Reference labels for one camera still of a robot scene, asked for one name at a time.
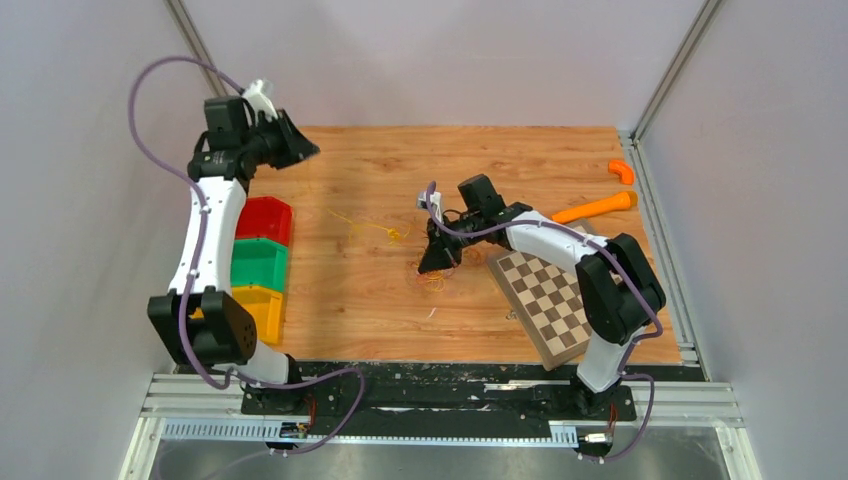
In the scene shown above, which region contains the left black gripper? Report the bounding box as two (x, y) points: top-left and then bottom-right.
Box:
(239, 109), (320, 171)

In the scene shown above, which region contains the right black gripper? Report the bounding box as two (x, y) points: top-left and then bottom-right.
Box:
(419, 213), (484, 274)

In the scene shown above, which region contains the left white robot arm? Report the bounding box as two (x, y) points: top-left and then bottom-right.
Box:
(147, 90), (320, 414)

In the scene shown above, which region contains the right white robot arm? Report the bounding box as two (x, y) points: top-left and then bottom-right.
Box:
(416, 174), (666, 418)

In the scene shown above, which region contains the red plastic bin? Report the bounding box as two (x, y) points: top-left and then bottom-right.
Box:
(235, 196), (294, 247)

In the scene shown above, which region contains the wooden chessboard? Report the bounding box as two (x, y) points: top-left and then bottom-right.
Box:
(486, 250), (592, 371)

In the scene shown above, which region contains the green plastic bin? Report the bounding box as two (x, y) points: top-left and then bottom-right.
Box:
(230, 238), (289, 292)

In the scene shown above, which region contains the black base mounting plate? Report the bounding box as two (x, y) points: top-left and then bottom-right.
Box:
(240, 362), (637, 439)

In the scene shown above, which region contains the yellow plastic bin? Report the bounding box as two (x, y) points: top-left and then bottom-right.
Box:
(187, 285), (285, 346)

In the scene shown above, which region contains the orange plastic carrot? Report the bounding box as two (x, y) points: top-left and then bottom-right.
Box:
(552, 191), (639, 224)

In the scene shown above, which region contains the orange curved pipe piece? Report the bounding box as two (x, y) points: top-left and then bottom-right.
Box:
(607, 160), (635, 186)

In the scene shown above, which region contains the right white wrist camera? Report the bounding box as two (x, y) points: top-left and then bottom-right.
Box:
(416, 191), (442, 215)

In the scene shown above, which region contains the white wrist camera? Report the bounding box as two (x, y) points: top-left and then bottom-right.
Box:
(240, 79), (279, 120)
(416, 191), (442, 215)

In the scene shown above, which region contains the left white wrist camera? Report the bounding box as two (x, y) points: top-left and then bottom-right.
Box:
(240, 79), (279, 120)

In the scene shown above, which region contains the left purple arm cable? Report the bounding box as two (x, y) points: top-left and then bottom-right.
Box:
(128, 56), (367, 458)

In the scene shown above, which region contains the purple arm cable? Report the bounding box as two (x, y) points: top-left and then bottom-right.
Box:
(128, 56), (367, 458)
(423, 181), (665, 464)

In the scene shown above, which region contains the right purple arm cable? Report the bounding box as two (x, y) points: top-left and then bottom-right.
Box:
(423, 181), (665, 464)

